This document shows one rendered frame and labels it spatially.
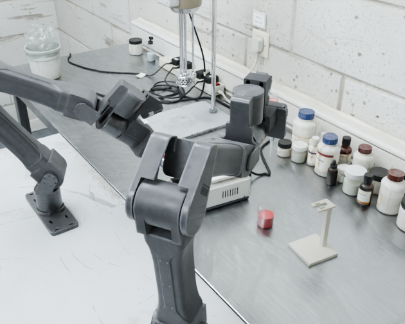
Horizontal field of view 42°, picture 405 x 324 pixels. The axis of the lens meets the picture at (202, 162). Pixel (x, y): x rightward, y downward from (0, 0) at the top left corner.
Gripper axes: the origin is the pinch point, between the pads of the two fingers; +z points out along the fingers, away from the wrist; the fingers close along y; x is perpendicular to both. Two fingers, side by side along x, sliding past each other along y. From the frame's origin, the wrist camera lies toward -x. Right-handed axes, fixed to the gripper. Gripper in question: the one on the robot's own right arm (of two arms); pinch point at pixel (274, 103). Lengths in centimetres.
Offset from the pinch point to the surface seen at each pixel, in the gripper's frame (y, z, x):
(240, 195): 8.9, 6.0, 30.2
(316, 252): -14.1, -6.2, 31.7
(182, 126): 41, 38, 32
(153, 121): 51, 37, 32
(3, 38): 218, 142, 56
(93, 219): 40, -16, 32
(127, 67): 87, 79, 33
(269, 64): 21, 65, 17
